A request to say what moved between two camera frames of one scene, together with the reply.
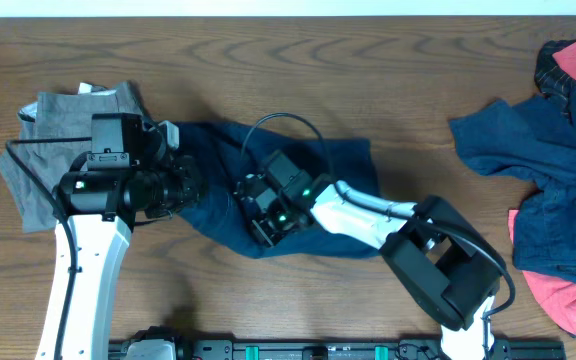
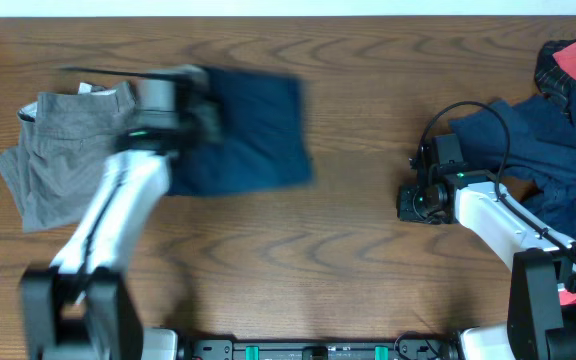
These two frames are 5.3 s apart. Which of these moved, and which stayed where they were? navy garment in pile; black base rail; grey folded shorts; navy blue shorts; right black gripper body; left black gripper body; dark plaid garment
Moved: right black gripper body; navy blue shorts; left black gripper body
Stayed: dark plaid garment; black base rail; grey folded shorts; navy garment in pile
